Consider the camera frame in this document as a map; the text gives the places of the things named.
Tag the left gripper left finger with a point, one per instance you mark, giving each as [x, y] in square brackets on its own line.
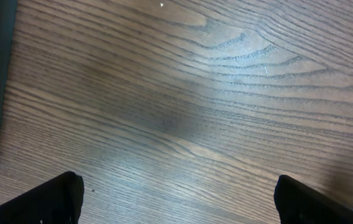
[58, 200]

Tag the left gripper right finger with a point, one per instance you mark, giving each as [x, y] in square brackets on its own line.
[297, 203]

